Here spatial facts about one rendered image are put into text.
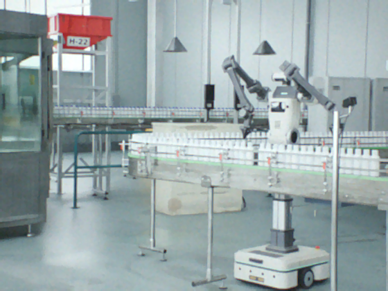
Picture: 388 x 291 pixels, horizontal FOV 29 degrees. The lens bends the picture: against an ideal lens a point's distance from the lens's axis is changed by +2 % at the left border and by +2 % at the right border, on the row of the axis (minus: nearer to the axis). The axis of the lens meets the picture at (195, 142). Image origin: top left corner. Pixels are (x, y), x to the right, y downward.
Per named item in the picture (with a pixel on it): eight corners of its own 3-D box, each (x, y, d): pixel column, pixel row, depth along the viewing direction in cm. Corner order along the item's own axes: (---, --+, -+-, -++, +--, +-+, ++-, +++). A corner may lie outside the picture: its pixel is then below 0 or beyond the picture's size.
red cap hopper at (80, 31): (57, 194, 1161) (57, 12, 1146) (43, 189, 1224) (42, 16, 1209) (112, 191, 1204) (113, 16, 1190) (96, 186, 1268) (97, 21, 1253)
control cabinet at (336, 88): (346, 195, 1207) (349, 76, 1197) (368, 199, 1163) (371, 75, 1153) (304, 197, 1168) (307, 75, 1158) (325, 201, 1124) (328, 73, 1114)
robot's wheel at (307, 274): (299, 265, 588) (305, 266, 584) (310, 269, 599) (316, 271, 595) (294, 285, 584) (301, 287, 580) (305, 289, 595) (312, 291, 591)
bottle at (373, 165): (367, 175, 473) (368, 150, 472) (375, 175, 475) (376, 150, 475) (373, 177, 468) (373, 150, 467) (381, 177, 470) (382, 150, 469)
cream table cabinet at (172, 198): (219, 205, 1056) (221, 122, 1050) (242, 210, 1001) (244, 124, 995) (150, 209, 1004) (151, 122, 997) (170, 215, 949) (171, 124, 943)
